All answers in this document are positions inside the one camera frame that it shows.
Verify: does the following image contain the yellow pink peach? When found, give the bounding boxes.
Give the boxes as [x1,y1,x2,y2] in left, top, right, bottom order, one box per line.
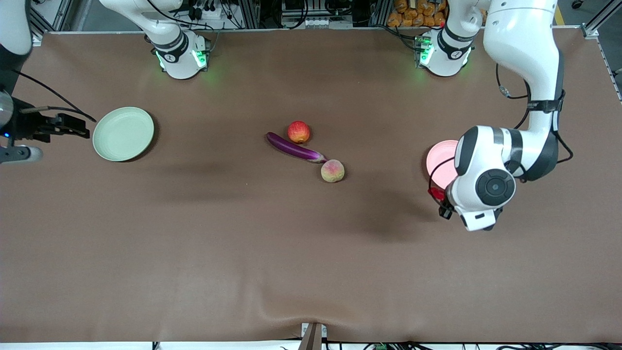
[321,159,346,184]

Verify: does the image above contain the white power strip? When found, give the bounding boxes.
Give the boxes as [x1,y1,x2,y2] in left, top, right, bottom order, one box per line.
[187,0,243,30]

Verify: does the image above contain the pink round plate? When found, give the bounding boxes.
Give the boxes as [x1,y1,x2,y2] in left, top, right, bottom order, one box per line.
[426,140,460,190]

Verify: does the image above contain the aluminium frame post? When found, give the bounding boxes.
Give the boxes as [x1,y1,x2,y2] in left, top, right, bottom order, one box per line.
[29,0,73,45]
[581,0,622,39]

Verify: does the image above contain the white terminal strip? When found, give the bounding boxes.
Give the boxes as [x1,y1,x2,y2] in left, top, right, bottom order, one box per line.
[302,17,337,30]

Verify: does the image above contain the brown table cover mat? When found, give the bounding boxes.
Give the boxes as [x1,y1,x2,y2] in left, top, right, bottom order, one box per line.
[0,27,622,343]

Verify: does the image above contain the light green round plate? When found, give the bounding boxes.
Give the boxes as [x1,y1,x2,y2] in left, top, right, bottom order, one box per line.
[92,106,155,162]

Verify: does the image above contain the red yellow apple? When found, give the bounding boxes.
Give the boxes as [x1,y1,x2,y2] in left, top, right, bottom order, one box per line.
[287,121,311,144]

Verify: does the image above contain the brown post with white bracket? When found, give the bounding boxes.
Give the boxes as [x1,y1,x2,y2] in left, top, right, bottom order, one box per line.
[298,322,327,350]

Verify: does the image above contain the pile of orange bags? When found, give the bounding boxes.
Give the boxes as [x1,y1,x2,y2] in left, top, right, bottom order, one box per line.
[387,0,448,28]

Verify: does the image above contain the long purple eggplant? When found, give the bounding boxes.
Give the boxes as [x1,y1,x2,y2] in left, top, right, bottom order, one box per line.
[266,132,328,164]

